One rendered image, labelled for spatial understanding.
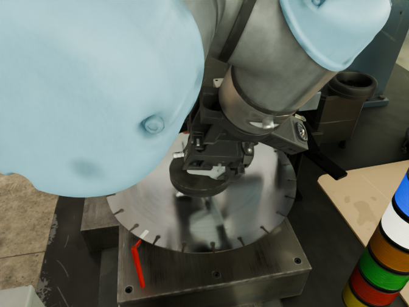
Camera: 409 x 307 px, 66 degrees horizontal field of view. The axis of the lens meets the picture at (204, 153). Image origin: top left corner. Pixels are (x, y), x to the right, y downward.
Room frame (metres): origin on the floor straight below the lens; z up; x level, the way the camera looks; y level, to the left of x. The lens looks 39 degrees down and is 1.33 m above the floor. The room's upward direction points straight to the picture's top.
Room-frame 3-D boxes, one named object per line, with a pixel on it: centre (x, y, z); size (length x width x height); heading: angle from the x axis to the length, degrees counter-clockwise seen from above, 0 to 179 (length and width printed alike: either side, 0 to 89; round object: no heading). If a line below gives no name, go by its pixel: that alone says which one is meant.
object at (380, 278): (0.17, -0.18, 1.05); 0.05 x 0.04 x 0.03; 100
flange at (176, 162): (0.42, 0.01, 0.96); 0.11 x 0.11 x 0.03
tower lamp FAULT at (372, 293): (0.17, -0.18, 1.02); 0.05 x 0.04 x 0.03; 100
